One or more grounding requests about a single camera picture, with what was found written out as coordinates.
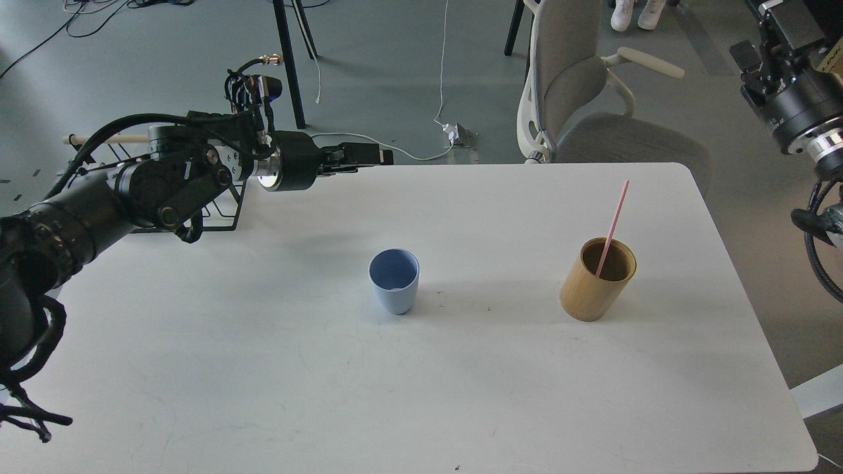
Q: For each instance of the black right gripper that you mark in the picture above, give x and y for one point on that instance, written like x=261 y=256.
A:
x=781 y=80

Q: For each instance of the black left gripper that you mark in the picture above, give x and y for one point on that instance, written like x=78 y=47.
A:
x=296 y=161

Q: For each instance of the light blue cup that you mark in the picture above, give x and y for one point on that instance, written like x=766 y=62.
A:
x=394 y=275

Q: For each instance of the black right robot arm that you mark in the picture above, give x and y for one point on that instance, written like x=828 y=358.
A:
x=817 y=222

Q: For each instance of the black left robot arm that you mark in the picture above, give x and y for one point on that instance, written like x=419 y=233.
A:
x=142 y=171

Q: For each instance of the cardboard box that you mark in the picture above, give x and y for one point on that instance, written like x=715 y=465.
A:
x=831 y=63

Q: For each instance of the black table leg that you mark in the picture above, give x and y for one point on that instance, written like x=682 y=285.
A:
x=290 y=67

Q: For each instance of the grey office chair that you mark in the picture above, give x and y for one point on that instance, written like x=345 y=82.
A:
x=575 y=110

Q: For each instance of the bamboo cylinder holder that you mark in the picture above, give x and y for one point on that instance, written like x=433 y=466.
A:
x=595 y=281

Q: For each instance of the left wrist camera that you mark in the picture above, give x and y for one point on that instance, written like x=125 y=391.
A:
x=253 y=92

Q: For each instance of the black wire cup rack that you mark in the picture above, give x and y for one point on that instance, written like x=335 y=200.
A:
x=221 y=214

